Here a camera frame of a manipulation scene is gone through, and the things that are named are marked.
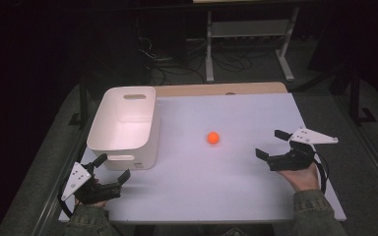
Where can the grey metal rail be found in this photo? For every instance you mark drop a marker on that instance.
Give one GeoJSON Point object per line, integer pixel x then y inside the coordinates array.
{"type": "Point", "coordinates": [374, 154]}
{"type": "Point", "coordinates": [50, 196]}

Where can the white metal desk frame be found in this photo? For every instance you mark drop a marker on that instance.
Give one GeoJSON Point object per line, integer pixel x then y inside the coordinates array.
{"type": "Point", "coordinates": [249, 29]}

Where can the person's right hand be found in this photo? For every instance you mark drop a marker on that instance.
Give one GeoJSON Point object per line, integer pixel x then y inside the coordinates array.
{"type": "Point", "coordinates": [303, 180]}

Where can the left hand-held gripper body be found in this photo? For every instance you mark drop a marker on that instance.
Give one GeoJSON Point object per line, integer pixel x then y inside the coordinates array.
{"type": "Point", "coordinates": [96, 192]}

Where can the white table board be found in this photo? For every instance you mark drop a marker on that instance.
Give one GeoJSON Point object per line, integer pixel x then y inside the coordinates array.
{"type": "Point", "coordinates": [210, 183]}

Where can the black stand leg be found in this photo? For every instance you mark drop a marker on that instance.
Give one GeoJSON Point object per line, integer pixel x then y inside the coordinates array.
{"type": "Point", "coordinates": [354, 98]}
{"type": "Point", "coordinates": [83, 98]}

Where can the wooden table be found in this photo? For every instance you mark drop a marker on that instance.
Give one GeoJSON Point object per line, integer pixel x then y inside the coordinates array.
{"type": "Point", "coordinates": [210, 88]}

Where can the person's left hand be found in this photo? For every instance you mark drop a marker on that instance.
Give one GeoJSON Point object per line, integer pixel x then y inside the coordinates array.
{"type": "Point", "coordinates": [99, 204]}

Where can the white plastic bin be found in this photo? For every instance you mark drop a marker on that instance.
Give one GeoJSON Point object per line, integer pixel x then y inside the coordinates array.
{"type": "Point", "coordinates": [124, 131]}

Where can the orange ball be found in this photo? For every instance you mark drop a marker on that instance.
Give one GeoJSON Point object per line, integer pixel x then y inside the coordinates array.
{"type": "Point", "coordinates": [213, 138]}

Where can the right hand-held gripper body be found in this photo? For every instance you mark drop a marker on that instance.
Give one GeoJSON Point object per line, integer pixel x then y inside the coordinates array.
{"type": "Point", "coordinates": [292, 160]}

